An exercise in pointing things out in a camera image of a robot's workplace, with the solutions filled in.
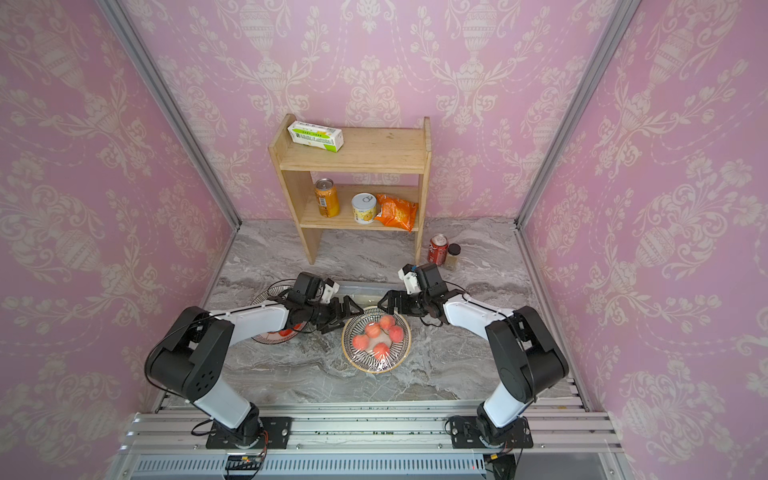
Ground white green carton box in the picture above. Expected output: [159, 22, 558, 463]
[288, 121, 344, 152]

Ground white yellow tin can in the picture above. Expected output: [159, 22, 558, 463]
[351, 193, 379, 225]

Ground clear plastic wrap sheet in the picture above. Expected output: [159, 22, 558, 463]
[338, 303, 415, 377]

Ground orange drink can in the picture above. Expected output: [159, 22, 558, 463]
[314, 178, 340, 218]

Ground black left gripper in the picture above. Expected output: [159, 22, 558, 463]
[305, 295, 365, 333]

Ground peach top right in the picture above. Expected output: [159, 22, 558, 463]
[378, 315, 396, 331]

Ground peach top left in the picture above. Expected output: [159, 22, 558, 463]
[365, 322, 381, 338]

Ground cream plastic wrap dispenser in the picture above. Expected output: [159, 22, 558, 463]
[336, 281, 405, 308]

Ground red cola can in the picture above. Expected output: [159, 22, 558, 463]
[427, 234, 449, 266]

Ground orange snack bag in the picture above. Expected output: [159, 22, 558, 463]
[375, 194, 419, 232]

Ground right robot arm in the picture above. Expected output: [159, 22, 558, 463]
[377, 263, 570, 446]

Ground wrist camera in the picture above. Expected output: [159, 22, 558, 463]
[320, 278, 340, 305]
[398, 264, 421, 295]

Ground aluminium corner rail left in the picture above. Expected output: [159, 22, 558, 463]
[95, 0, 242, 229]

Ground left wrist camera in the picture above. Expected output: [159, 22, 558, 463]
[320, 278, 340, 305]

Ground aluminium corner rail right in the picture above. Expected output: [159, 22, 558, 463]
[515, 0, 641, 231]

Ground spice jar with black lid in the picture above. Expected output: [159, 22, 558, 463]
[443, 243, 462, 271]

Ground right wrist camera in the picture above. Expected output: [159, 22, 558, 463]
[398, 264, 421, 295]

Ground aluminium corner rail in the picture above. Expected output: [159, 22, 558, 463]
[95, 0, 242, 229]
[515, 0, 641, 231]

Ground wooden shelf unit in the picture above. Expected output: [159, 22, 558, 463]
[268, 114, 432, 264]

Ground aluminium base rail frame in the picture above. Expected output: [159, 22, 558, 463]
[107, 389, 631, 479]

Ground glass plate of strawberries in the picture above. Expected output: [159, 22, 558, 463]
[251, 279, 309, 345]

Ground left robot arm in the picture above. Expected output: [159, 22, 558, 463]
[144, 272, 364, 448]

